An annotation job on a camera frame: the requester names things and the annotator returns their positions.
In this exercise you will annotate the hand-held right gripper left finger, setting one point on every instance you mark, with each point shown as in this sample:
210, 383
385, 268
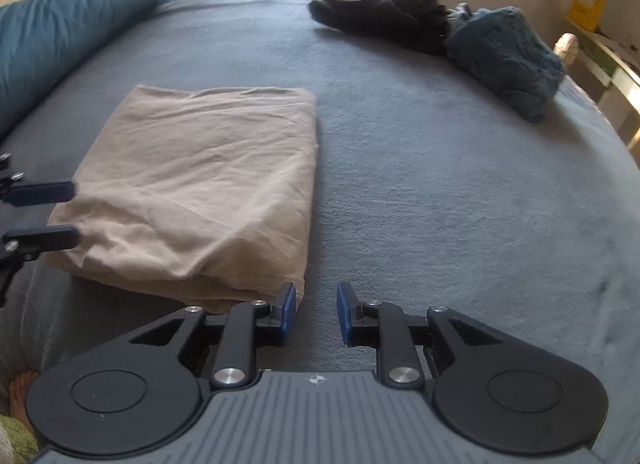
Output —
287, 314

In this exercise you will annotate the blue jeans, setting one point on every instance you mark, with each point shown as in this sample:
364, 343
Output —
510, 64

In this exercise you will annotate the black garment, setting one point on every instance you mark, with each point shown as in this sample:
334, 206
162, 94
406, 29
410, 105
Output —
380, 19

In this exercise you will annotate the wooden desk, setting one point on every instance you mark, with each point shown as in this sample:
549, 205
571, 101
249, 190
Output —
615, 74

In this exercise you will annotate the yellow box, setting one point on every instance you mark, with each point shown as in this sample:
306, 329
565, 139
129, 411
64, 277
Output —
586, 4

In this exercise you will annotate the beige pants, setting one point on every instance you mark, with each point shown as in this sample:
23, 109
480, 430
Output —
200, 184

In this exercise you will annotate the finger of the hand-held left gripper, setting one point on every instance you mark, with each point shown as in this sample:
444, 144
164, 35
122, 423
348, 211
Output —
45, 239
45, 192

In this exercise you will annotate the light grey garment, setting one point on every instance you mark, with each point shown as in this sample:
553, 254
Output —
467, 14

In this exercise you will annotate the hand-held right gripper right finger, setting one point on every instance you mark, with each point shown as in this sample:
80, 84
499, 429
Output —
344, 314

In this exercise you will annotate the cream bedpost finial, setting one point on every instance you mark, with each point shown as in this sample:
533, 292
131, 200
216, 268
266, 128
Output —
566, 47

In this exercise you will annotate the person's green white fleece jacket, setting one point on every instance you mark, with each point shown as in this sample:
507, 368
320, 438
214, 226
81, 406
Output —
17, 444

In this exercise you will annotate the grey bed blanket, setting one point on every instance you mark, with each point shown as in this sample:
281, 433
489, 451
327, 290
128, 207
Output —
450, 194

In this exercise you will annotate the teal pillow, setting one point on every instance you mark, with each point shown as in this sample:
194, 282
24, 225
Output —
60, 34

